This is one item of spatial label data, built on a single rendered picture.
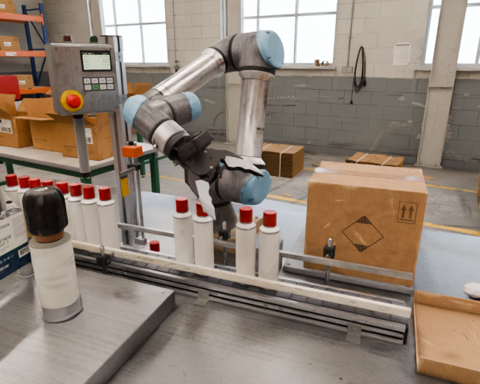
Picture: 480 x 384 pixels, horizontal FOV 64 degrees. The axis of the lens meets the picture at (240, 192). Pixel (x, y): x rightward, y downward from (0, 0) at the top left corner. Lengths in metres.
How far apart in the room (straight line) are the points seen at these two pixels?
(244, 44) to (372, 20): 5.04
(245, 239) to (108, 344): 0.38
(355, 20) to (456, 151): 2.33
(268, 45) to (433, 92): 4.94
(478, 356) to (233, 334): 0.53
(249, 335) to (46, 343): 0.43
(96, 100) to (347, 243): 0.82
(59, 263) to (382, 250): 0.80
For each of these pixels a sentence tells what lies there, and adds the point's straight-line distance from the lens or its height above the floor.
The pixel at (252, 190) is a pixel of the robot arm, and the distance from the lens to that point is 1.17.
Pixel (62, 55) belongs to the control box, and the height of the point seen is 1.44.
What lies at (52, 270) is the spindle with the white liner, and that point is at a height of 1.01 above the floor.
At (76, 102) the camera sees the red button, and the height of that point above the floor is 1.32.
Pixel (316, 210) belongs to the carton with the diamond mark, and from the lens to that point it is 1.10.
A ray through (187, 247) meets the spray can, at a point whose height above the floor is 0.95.
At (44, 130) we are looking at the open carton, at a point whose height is 0.93.
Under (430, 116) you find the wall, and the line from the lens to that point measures 6.07.
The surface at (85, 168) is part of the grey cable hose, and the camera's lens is 1.33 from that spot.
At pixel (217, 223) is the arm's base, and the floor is 0.91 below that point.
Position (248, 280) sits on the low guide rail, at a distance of 1.00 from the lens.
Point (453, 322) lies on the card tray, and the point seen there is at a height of 0.83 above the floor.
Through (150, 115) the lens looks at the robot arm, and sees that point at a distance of 0.91.
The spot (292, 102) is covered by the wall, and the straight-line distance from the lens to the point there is 6.56.
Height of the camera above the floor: 1.43
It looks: 19 degrees down
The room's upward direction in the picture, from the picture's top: straight up
